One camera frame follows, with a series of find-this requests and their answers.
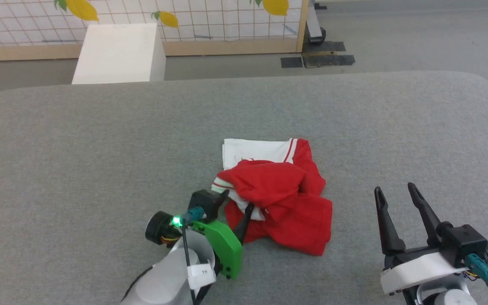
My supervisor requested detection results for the red and white jersey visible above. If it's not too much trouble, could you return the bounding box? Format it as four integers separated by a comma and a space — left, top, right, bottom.
211, 138, 333, 256

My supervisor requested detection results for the white square box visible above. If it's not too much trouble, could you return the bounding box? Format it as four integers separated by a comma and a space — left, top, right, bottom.
72, 23, 166, 84

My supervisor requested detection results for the grey fabric sofa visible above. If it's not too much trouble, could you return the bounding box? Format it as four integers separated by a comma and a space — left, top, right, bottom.
0, 71, 488, 305

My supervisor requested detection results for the grey wheeled stand base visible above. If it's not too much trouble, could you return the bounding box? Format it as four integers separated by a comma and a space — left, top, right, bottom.
307, 0, 327, 46

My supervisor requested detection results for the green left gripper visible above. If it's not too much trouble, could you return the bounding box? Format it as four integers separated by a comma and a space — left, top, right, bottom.
145, 189, 254, 280

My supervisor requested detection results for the lemon print partition screen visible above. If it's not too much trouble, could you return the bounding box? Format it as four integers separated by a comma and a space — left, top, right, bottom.
0, 0, 310, 62

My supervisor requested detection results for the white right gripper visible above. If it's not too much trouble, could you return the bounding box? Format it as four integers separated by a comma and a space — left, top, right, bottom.
374, 183, 488, 296

